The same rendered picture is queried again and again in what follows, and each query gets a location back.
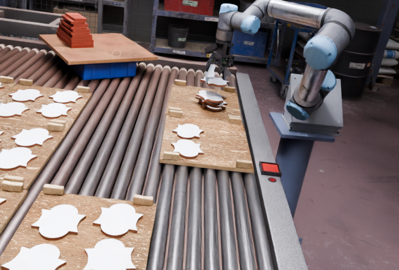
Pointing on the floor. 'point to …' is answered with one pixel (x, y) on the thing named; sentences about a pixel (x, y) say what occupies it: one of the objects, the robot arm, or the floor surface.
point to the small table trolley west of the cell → (277, 76)
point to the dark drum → (357, 60)
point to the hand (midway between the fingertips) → (215, 80)
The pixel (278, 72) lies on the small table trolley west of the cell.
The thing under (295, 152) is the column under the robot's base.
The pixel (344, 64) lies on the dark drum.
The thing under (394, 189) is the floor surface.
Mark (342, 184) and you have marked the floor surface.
